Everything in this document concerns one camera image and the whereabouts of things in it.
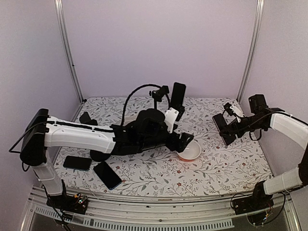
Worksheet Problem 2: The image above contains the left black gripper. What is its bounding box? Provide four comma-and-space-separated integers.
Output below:
140, 128, 194, 153

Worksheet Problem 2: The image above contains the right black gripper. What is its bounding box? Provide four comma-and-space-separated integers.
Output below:
220, 115, 266, 140

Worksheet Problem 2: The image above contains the purple-backed black phone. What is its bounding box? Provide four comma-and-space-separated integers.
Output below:
213, 113, 236, 146

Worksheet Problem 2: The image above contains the tall black phone stand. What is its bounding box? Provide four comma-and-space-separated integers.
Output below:
149, 85, 170, 109

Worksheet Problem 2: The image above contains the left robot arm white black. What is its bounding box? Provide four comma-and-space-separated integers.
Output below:
18, 108, 194, 209

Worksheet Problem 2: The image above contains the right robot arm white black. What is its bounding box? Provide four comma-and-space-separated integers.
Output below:
213, 94, 308, 210

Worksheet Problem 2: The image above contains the white folding phone stand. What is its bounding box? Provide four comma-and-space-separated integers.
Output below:
176, 105, 185, 121

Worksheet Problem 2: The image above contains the blue-edged black phone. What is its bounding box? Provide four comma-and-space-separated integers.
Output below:
93, 161, 122, 190

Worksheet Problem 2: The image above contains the black round-base phone stand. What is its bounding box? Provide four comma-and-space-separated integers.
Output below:
90, 150, 111, 162

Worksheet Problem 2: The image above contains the short black phone stand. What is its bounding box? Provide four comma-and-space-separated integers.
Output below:
79, 112, 98, 126

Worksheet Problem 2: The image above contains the white bowl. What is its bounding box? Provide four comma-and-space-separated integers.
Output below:
178, 140, 202, 162

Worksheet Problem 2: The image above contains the floral patterned table mat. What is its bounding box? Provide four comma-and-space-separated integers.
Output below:
54, 97, 273, 197

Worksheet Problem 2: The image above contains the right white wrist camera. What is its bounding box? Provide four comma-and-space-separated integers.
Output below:
223, 103, 245, 122

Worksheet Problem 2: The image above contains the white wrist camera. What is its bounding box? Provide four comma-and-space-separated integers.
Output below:
164, 107, 179, 133
223, 103, 245, 122

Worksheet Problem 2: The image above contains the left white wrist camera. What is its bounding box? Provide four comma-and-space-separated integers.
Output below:
164, 107, 179, 133

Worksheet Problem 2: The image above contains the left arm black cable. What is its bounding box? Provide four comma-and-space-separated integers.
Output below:
120, 83, 171, 126

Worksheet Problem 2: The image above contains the front aluminium rail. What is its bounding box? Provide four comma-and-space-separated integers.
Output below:
21, 187, 303, 231

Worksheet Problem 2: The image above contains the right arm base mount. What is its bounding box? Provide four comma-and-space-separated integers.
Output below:
230, 192, 274, 226

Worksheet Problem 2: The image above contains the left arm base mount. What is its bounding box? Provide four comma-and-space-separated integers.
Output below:
46, 192, 88, 215

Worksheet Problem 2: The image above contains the right aluminium frame post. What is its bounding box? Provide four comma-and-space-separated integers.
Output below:
236, 0, 265, 103

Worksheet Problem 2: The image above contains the aluminium frame post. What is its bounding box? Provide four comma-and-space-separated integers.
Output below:
236, 0, 265, 103
54, 0, 85, 103

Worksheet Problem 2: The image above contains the left aluminium frame post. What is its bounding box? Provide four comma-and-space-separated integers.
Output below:
54, 0, 85, 103

